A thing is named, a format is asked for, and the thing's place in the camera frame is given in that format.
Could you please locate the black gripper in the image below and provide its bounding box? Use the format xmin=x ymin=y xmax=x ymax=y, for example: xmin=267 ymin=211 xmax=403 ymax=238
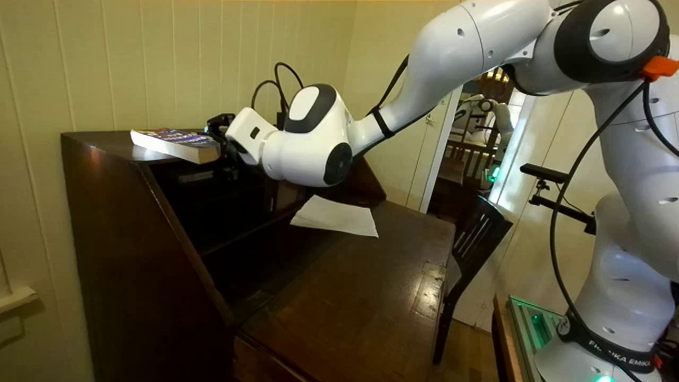
xmin=204 ymin=111 xmax=243 ymax=165

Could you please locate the dark wooden secretary desk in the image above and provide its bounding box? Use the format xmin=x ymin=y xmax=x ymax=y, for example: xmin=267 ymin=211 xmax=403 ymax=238
xmin=61 ymin=131 xmax=453 ymax=382

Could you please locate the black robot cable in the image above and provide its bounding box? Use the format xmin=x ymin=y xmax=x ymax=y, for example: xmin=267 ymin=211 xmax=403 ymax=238
xmin=548 ymin=75 xmax=679 ymax=356

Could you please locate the light wooden robot table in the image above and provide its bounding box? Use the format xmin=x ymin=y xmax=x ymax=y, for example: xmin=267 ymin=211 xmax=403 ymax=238
xmin=493 ymin=297 xmax=528 ymax=382

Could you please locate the white paper sheet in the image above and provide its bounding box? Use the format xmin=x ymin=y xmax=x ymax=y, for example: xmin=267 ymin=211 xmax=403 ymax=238
xmin=290 ymin=195 xmax=377 ymax=238

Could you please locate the dark wooden chair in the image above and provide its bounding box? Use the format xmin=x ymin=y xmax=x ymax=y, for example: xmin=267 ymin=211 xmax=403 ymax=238
xmin=434 ymin=197 xmax=512 ymax=365

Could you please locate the black camera stand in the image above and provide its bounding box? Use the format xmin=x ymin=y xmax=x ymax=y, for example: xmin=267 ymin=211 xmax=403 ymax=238
xmin=518 ymin=160 xmax=599 ymax=238

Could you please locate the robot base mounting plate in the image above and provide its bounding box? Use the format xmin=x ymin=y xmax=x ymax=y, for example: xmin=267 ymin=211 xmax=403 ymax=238
xmin=507 ymin=292 xmax=679 ymax=382

